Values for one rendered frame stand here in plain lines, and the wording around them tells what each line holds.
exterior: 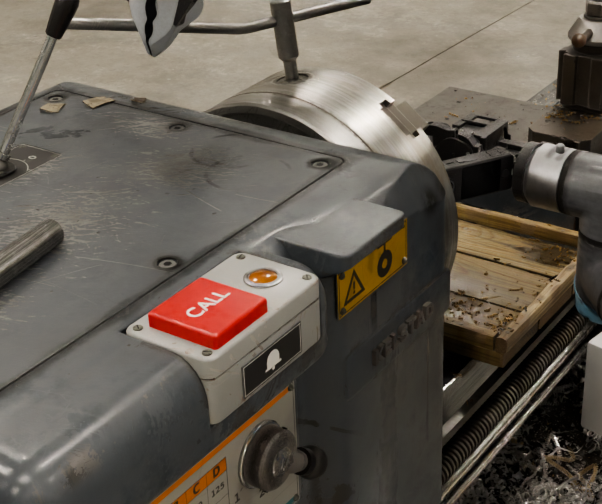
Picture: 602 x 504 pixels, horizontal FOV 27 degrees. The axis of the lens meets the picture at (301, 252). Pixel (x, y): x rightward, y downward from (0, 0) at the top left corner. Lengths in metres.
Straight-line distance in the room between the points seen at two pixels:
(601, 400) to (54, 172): 0.51
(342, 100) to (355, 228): 0.34
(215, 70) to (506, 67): 1.13
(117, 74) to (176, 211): 4.03
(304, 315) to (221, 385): 0.10
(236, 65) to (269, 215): 4.05
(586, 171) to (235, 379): 0.67
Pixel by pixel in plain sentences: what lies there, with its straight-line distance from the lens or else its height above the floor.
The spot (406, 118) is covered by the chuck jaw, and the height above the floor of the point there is 1.20.
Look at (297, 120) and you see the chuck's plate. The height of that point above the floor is 1.23.
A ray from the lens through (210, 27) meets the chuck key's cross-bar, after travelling 1.29.
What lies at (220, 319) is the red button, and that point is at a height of 1.27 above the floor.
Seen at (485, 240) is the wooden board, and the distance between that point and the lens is 1.75.
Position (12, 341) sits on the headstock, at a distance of 0.87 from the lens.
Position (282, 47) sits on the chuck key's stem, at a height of 1.27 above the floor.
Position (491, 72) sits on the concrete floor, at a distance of 4.91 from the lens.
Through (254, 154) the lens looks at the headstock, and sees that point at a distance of 1.11.
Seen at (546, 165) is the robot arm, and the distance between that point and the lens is 1.44.
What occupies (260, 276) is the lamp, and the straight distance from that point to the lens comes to 0.91.
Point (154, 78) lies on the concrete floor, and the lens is 4.96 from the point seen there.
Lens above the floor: 1.70
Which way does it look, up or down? 28 degrees down
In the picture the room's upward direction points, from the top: 2 degrees counter-clockwise
